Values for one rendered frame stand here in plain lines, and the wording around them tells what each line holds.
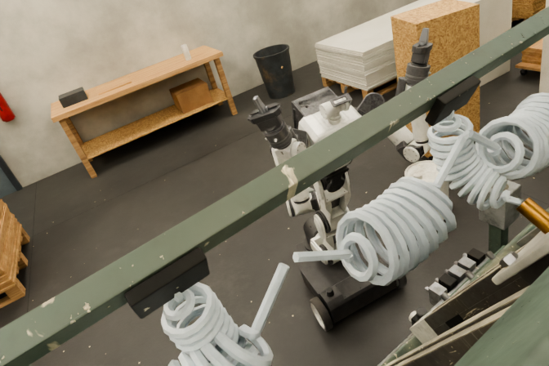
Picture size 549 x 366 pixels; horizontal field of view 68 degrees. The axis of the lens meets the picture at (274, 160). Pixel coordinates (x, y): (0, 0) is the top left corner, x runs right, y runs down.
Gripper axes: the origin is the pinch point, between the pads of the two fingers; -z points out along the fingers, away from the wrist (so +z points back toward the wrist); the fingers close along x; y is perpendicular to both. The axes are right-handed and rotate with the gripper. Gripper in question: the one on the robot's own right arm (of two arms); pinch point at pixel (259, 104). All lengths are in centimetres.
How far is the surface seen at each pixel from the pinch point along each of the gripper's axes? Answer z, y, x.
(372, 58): 188, -321, 12
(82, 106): 73, -252, -307
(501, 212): 94, -4, 67
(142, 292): -52, 101, 33
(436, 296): 90, 31, 34
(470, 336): -15, 90, 48
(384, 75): 218, -324, 17
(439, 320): 51, 58, 38
